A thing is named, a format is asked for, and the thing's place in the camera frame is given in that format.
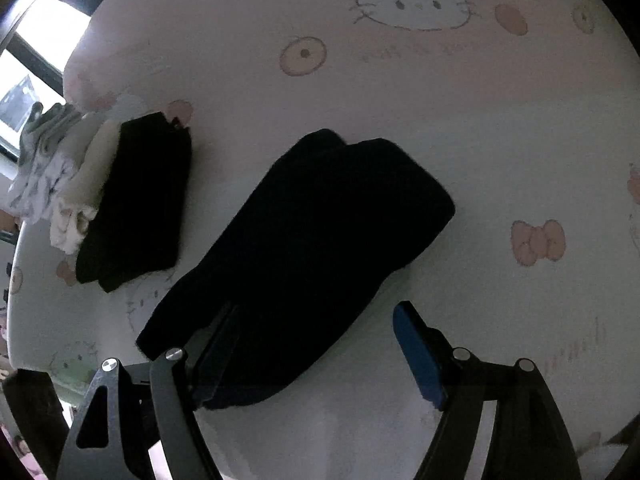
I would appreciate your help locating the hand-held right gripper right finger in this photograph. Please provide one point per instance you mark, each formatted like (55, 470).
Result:
(417, 355)

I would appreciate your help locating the window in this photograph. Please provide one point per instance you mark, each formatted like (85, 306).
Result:
(55, 17)

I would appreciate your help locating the grey and white cloth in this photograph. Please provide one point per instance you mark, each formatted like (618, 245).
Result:
(47, 127)

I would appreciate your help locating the folded black garment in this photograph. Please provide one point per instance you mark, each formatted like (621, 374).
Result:
(135, 200)

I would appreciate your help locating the pink cartoon printed bed sheet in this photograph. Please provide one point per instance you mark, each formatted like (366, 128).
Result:
(350, 85)

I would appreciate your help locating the white crumpled cloth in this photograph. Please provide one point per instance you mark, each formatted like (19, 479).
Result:
(72, 227)

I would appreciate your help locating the white patterned cloth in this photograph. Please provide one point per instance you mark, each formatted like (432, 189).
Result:
(40, 185)

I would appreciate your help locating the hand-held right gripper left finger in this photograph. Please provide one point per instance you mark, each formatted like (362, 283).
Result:
(217, 355)

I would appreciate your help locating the black garment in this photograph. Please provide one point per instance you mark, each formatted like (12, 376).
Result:
(135, 200)
(320, 220)

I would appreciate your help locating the cream folded cloth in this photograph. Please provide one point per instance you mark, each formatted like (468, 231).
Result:
(95, 160)

